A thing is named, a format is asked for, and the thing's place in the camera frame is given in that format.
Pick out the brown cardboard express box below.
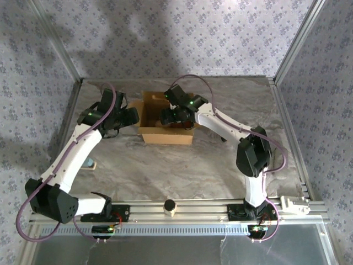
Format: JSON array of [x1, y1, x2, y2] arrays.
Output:
[[128, 91, 202, 146]]

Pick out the blue beige hand tool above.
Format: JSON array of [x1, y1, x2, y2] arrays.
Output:
[[82, 157, 98, 171]]

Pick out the black knob on beige base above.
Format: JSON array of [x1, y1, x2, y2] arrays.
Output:
[[163, 199, 178, 218]]

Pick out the shiny metal sheet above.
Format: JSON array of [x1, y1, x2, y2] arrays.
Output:
[[33, 216, 331, 265]]

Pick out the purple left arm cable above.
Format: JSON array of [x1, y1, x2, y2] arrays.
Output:
[[15, 81, 118, 243]]

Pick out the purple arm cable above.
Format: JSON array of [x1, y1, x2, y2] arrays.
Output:
[[168, 73, 289, 244], [15, 81, 118, 243]]

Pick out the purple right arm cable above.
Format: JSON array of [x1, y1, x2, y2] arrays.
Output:
[[168, 73, 289, 244]]

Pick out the aluminium table side rail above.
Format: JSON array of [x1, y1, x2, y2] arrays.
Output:
[[45, 78, 83, 194], [269, 78, 317, 201]]

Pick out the aluminium frame post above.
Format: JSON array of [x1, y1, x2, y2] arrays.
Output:
[[29, 0, 84, 85], [272, 0, 328, 85]]

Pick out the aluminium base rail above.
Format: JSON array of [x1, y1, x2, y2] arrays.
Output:
[[29, 200, 330, 224]]

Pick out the grey slotted cable duct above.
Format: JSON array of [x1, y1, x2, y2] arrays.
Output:
[[41, 224, 250, 236]]

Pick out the white printed bracket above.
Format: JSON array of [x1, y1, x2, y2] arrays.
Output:
[[280, 195, 311, 216]]

